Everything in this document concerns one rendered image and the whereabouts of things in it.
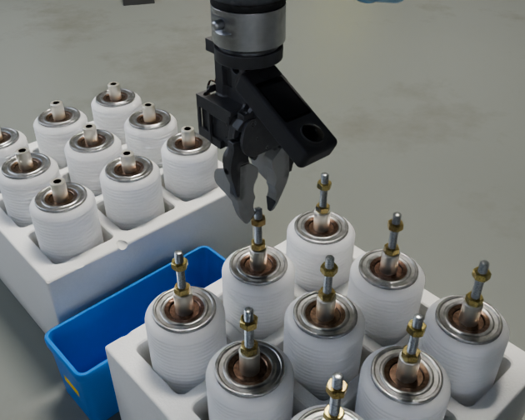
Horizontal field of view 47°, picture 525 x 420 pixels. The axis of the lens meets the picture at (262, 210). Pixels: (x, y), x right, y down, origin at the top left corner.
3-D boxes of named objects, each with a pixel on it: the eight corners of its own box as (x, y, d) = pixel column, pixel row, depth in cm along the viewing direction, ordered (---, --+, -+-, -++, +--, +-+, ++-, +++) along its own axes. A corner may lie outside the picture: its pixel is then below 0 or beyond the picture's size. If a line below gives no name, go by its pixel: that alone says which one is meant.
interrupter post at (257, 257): (251, 274, 78) (251, 254, 76) (247, 262, 80) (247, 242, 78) (269, 271, 79) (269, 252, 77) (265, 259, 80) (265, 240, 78)
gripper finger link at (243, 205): (223, 204, 76) (229, 137, 72) (254, 227, 73) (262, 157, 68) (203, 211, 75) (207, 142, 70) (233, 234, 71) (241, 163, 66)
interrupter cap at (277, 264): (235, 291, 76) (235, 287, 75) (224, 252, 81) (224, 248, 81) (294, 282, 77) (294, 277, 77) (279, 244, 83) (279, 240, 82)
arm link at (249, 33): (302, 2, 60) (237, 22, 56) (300, 47, 63) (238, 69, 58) (252, -15, 64) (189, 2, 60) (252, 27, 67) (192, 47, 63)
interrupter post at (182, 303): (177, 321, 72) (175, 301, 70) (172, 307, 73) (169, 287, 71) (197, 315, 72) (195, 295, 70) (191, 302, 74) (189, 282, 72)
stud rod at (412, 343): (412, 362, 65) (422, 312, 60) (413, 370, 64) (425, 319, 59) (402, 362, 65) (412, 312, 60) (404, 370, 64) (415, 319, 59)
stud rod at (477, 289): (470, 307, 71) (483, 257, 67) (477, 312, 70) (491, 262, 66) (464, 310, 71) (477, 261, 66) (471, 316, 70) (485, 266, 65)
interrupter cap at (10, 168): (38, 151, 103) (37, 147, 102) (59, 168, 98) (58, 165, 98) (-6, 167, 99) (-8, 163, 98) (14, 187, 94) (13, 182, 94)
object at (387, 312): (329, 372, 88) (338, 279, 77) (355, 328, 94) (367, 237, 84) (392, 399, 84) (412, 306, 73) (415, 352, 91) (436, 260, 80)
